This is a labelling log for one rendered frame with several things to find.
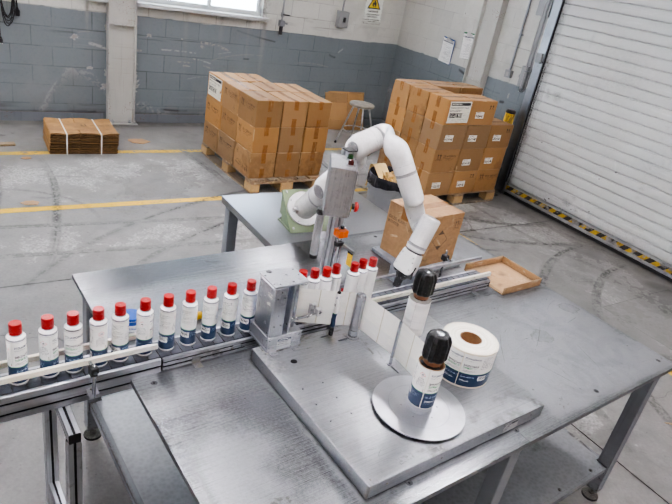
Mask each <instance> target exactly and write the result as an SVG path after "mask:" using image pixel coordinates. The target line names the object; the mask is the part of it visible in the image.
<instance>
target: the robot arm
mask: <svg viewBox="0 0 672 504"><path fill-rule="evenodd" d="M345 147H352V148H353V149H355V150H357V151H358V153H357V158H356V160H357V167H358V172H359V171H360V170H361V169H362V168H363V166H364V165H365V163H366V161H367V155H369V154H371V153H373V152H375V151H377V150H379V149H381V148H384V153H385V155H386V156H387V157H388V159H389V160H390V162H391V165H392V168H393V171H394V174H395V177H396V180H397V184H398V187H399V190H400V193H401V196H402V198H403V202H404V208H405V212H406V215H407V218H408V221H409V224H410V226H411V229H412V231H413V233H412V235H411V237H410V239H409V241H407V244H406V246H407V247H404V248H403V249H402V251H401V252H400V253H399V255H398V256H397V258H396V260H395V262H394V264H393V265H394V269H395V270H396V278H395V280H394V282H393V284H392V285H394V286H395V287H400V285H401V283H402V281H403V280H405V279H409V280H411V279H412V277H413V276H414V275H415V274H416V272H417V270H418V268H419V265H420V263H421V260H422V254H424V253H425V251H426V249H427V247H428V245H429V244H430V242H431V240H432V238H433V236H434V234H435V232H436V231H437V229H438V227H439V225H440V221H439V220H437V219H436V218H434V217H432V216H430V215H428V214H425V209H424V204H423V201H424V195H423V191H422V187H421V184H420V180H419V177H418V174H417V170H416V167H415V164H414V161H413V157H412V154H411V151H410V148H409V146H408V144H407V143H406V142H405V141H404V140H403V139H402V138H400V137H398V136H396V135H395V132H394V129H393V128H392V126H391V125H389V124H378V125H375V126H373V127H370V128H368V129H366V130H363V131H361V132H359V133H356V134H355V135H353V136H352V137H350V138H349V139H348V141H347V142H346V144H345ZM327 172H328V170H327V171H326V172H325V173H323V174H322V175H321V176H320V177H318V179H317V180H316V181H315V183H314V186H313V187H311V188H310V189H309V190H308V191H307V192H297V193H295V194H293V195H292V196H291V197H290V198H289V201H288V205H287V208H288V213H289V215H290V217H291V218H292V219H293V220H294V221H295V222H296V223H298V224H300V225H303V226H310V225H313V224H314V223H315V219H316V213H317V212H316V211H317V207H323V195H324V189H325V184H326V178H327ZM408 275H409V276H408Z"/></svg>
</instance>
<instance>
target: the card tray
mask: <svg viewBox="0 0 672 504"><path fill-rule="evenodd" d="M464 270H465V271H470V270H477V271H478V272H480V273H484V272H489V271H490V272H491V275H490V276H487V277H488V278H489V279H490V284H489V287H491V288H492V289H494V290H495V291H497V292H498V293H500V294H501V295H505V294H509V293H513V292H516V291H520V290H524V289H528V288H531V287H535V286H539V285H540V283H541V280H542V278H540V277H539V276H537V275H535V274H534V273H532V272H530V271H528V270H527V269H525V268H523V267H522V266H520V265H518V264H517V263H515V262H513V261H512V260H510V259H508V258H507V257H505V256H499V257H494V258H489V259H484V260H480V261H475V262H470V263H466V265H465V268H464Z"/></svg>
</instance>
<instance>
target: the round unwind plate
mask: <svg viewBox="0 0 672 504"><path fill-rule="evenodd" d="M412 379H413V376H408V375H400V376H393V377H389V378H387V379H385V380H383V381H381V382H380V383H379V384H378V385H377V386H376V387H375V389H374V392H373V396H372V401H373V405H374V408H375V410H376V412H377V414H378V415H379V416H380V418H381V419H382V420H383V421H384V422H385V423H386V424H387V425H389V426H390V427H391V428H393V429H394V430H396V431H398V432H399V433H401V434H403V435H406V436H408V437H411V438H414V439H418V440H423V441H444V440H448V439H450V438H453V437H455V436H456V435H458V434H459V433H460V432H461V430H462V429H463V427H464V425H465V412H464V409H463V407H462V405H461V403H460V402H459V401H458V399H457V398H456V397H455V396H454V395H453V394H452V393H451V392H449V391H448V390H447V389H445V388H444V387H442V386H441V385H440V386H439V389H438V392H437V396H436V399H435V402H434V405H433V410H432V412H431V413H429V414H426V415H420V414H416V413H414V412H412V411H411V410H410V409H408V407H407V406H406V399H407V396H408V393H409V389H410V386H411V382H412Z"/></svg>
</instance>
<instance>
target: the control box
mask: <svg viewBox="0 0 672 504"><path fill-rule="evenodd" d="M353 159H354V167H350V166H347V163H348V161H349V160H347V157H346V156H345V155H340V154H334V153H331V155H330V161H329V167H328V172H327V178H326V184H325V189H324V195H323V215H326V216H332V217H339V218H345V219H347V218H348V217H349V216H350V212H351V207H352V201H353V196H354V191H355V186H356V181H357V176H358V167H357V160H356V159H355V158H354V157H353Z"/></svg>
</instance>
